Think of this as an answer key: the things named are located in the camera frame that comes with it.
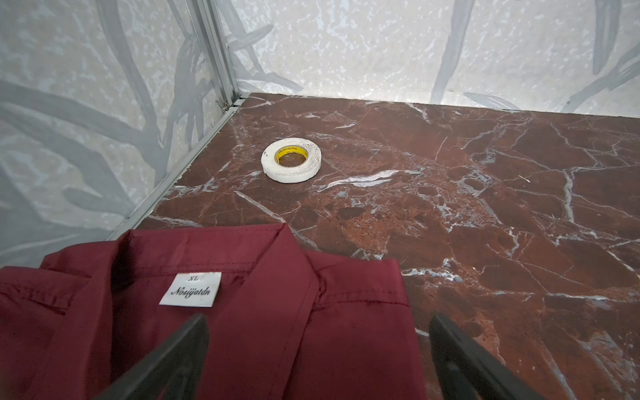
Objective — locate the white tape roll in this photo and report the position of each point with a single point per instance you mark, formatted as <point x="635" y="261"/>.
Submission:
<point x="291" y="160"/>

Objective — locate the maroon folded shirt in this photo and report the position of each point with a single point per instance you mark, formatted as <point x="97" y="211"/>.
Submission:
<point x="207" y="313"/>

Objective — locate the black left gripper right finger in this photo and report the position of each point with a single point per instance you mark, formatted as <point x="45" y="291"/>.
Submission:
<point x="466" y="370"/>

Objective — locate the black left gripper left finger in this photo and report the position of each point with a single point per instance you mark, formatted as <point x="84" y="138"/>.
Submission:
<point x="172" y="371"/>

